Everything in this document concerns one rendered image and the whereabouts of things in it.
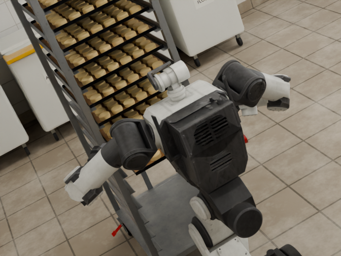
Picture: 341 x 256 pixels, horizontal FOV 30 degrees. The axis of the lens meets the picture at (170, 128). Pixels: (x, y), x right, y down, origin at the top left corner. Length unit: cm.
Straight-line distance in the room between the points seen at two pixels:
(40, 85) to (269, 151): 182
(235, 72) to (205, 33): 295
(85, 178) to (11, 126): 274
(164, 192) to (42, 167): 141
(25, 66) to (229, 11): 165
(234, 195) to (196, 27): 301
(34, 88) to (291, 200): 219
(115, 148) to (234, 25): 324
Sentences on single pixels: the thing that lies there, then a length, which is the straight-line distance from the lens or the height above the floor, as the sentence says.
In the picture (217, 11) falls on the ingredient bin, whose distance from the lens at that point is 511.
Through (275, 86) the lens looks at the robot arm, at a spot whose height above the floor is 106.
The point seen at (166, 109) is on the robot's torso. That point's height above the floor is 120.
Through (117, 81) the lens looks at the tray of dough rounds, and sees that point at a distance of 280.
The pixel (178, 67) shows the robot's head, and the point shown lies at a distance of 209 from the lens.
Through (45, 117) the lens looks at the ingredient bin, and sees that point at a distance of 488.
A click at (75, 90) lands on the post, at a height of 115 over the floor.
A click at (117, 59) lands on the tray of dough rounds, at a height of 115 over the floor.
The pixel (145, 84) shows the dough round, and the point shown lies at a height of 97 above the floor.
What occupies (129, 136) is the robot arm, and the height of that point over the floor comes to 118.
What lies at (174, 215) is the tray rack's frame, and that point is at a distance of 341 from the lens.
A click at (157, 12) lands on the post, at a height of 129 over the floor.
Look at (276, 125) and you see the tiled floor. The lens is 411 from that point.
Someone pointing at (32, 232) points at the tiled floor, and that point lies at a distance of 414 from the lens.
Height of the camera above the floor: 213
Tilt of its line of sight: 28 degrees down
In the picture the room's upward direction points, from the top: 22 degrees counter-clockwise
